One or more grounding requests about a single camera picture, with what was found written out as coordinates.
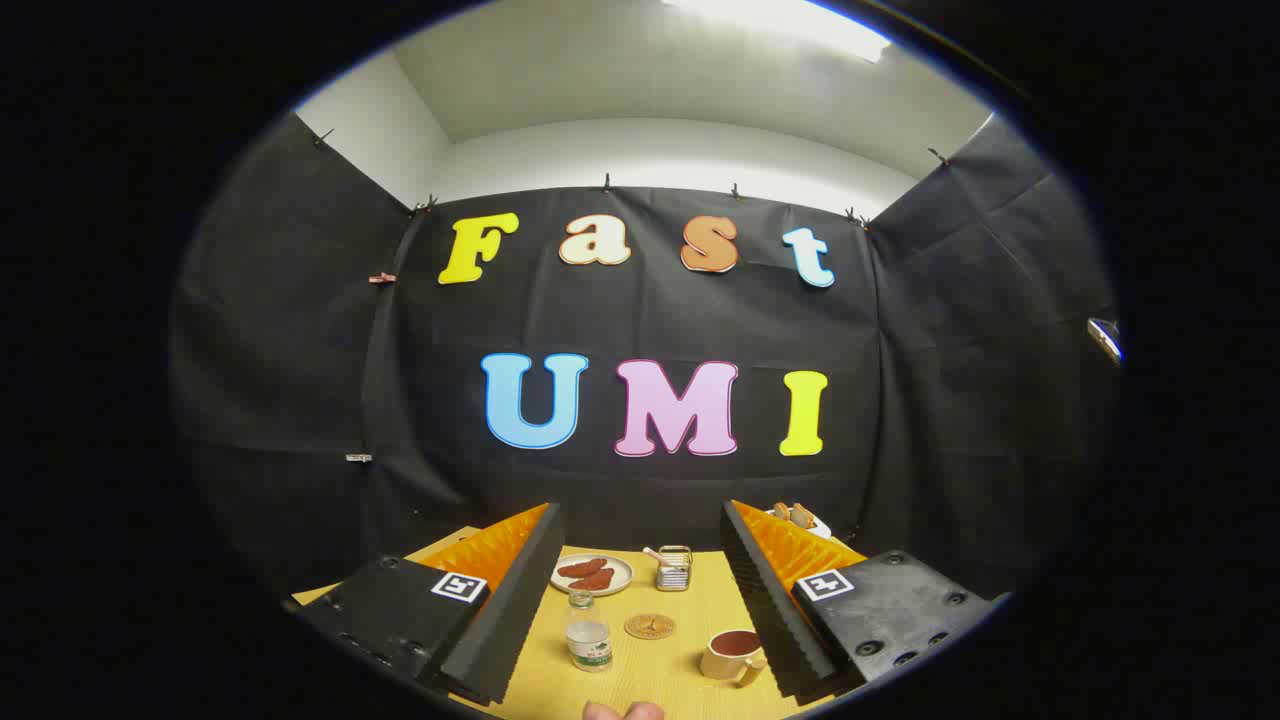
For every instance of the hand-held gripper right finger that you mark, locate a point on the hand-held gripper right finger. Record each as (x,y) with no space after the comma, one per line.
(775,620)

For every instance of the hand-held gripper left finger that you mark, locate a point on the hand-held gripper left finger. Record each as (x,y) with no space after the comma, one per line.
(510,620)

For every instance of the clear plastic juice bottle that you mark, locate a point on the clear plastic juice bottle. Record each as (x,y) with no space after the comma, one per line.
(589,640)

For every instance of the round cork coaster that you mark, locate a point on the round cork coaster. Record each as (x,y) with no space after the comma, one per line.
(650,627)

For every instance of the red meat slice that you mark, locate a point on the red meat slice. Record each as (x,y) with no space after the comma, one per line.
(595,580)
(580,569)

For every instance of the white toaster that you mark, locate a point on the white toaster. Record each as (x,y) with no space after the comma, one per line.
(818,527)

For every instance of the white round plate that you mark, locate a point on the white round plate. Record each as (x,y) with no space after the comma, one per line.
(622,574)

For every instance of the wooden table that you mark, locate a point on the wooden table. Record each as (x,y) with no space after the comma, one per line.
(640,675)

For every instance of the black backdrop cloth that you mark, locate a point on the black backdrop cloth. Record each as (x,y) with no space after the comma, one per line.
(650,320)

